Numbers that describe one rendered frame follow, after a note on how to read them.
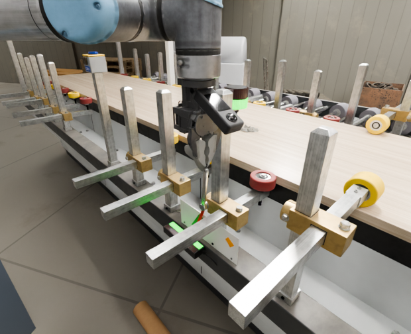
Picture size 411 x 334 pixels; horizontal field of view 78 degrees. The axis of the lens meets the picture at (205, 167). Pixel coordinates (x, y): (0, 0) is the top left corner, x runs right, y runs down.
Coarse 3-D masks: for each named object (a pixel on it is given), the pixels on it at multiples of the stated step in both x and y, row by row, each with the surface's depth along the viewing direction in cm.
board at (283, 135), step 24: (120, 96) 183; (144, 96) 183; (144, 120) 132; (264, 120) 131; (288, 120) 131; (312, 120) 131; (240, 144) 102; (264, 144) 102; (288, 144) 102; (336, 144) 102; (360, 144) 102; (384, 144) 102; (408, 144) 102; (264, 168) 83; (288, 168) 83; (336, 168) 83; (360, 168) 83; (384, 168) 83; (408, 168) 83; (336, 192) 71; (384, 192) 71; (408, 192) 71; (360, 216) 64; (384, 216) 61; (408, 216) 61; (408, 240) 57
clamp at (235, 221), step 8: (208, 200) 73; (232, 200) 72; (208, 208) 75; (216, 208) 72; (224, 208) 69; (232, 208) 69; (232, 216) 67; (240, 216) 67; (248, 216) 70; (232, 224) 68; (240, 224) 68
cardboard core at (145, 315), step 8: (144, 304) 128; (136, 312) 126; (144, 312) 125; (152, 312) 125; (144, 320) 122; (152, 320) 121; (160, 320) 123; (144, 328) 121; (152, 328) 118; (160, 328) 118
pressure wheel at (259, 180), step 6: (252, 174) 79; (258, 174) 79; (264, 174) 78; (270, 174) 79; (252, 180) 77; (258, 180) 75; (264, 180) 75; (270, 180) 75; (252, 186) 78; (258, 186) 76; (264, 186) 75; (270, 186) 76; (258, 204) 83
